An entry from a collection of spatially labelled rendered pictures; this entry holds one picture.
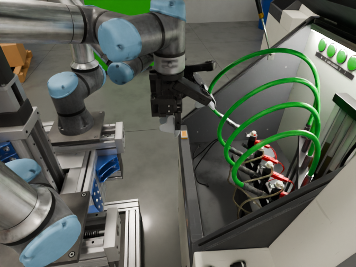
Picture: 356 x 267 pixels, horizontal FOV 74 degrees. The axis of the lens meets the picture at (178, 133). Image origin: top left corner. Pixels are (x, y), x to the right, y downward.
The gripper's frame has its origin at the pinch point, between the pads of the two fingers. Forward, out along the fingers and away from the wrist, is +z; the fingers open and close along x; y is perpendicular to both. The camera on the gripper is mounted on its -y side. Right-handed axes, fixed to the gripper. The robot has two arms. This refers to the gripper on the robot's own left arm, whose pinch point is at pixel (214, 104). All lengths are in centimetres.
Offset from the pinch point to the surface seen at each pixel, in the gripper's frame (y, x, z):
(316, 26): -41.1, -26.6, 0.3
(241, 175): 7.0, 2.2, 28.6
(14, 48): 279, -212, -221
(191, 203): 22.6, 17.4, 22.7
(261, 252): 4.8, 29.3, 39.2
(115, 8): 117, -255, -160
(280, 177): -7.6, 12.6, 29.4
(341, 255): -16, 41, 33
